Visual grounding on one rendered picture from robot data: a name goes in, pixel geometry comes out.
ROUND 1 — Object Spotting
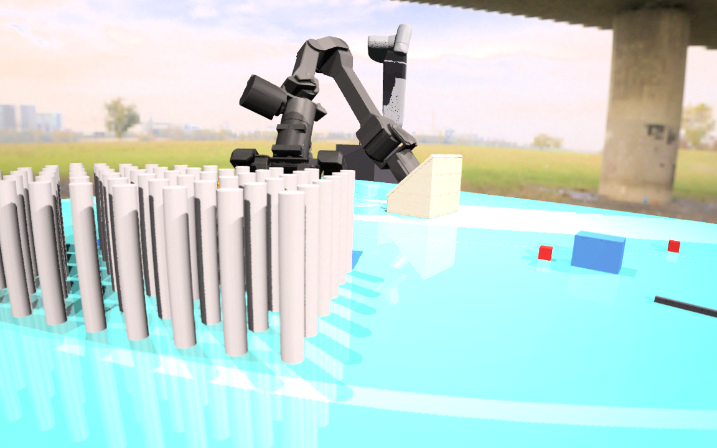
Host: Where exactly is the blue rectangular block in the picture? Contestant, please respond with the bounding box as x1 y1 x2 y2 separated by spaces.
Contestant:
571 230 626 274

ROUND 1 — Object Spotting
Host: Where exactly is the blue flat strip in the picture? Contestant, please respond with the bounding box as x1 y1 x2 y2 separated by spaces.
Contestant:
97 240 363 269

